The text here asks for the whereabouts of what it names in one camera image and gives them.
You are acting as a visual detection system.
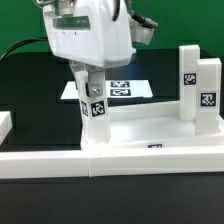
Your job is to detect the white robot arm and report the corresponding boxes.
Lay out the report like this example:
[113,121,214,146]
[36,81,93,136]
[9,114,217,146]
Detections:
[32,0,158,97]

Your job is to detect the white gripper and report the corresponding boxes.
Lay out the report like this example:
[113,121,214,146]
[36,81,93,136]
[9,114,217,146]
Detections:
[43,0,132,97]

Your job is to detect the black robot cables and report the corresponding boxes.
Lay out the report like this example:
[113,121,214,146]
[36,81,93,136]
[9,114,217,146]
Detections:
[0,37,50,62]

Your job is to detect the white block at left edge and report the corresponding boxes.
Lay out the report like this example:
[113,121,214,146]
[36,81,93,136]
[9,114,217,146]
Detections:
[0,111,12,145]

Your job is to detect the fiducial marker sheet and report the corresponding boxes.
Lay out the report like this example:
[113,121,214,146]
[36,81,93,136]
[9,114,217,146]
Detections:
[61,80,153,100]

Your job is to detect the white L-shaped guide fence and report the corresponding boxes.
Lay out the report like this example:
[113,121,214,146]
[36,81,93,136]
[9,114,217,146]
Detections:
[0,109,224,180]

